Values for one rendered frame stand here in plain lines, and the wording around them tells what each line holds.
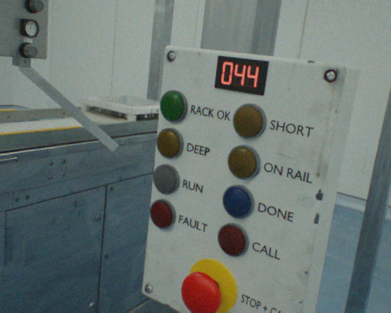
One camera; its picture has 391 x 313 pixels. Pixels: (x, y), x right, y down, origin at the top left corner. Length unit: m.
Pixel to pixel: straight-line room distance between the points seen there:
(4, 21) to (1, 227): 0.50
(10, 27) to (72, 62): 5.10
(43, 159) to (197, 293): 0.82
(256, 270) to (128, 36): 5.07
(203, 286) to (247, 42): 0.23
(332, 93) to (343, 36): 3.74
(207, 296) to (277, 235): 0.08
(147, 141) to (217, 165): 1.06
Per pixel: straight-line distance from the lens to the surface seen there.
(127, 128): 1.36
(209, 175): 0.40
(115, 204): 1.49
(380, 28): 4.02
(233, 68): 0.38
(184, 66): 0.41
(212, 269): 0.42
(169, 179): 0.42
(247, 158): 0.37
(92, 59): 5.83
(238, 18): 0.45
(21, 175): 1.15
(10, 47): 1.03
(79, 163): 1.25
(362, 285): 1.67
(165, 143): 0.42
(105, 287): 1.60
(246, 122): 0.37
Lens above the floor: 1.18
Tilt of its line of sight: 12 degrees down
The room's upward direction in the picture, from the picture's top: 7 degrees clockwise
